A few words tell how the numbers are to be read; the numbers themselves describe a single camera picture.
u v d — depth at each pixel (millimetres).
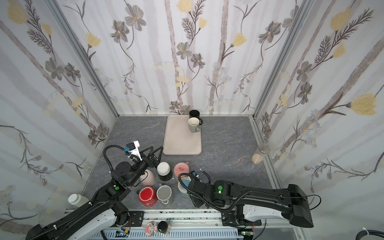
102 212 538
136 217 734
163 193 720
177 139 1045
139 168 628
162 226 639
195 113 1108
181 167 806
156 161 646
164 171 807
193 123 1049
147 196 732
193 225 736
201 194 528
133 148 636
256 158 936
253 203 478
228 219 732
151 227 689
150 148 760
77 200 726
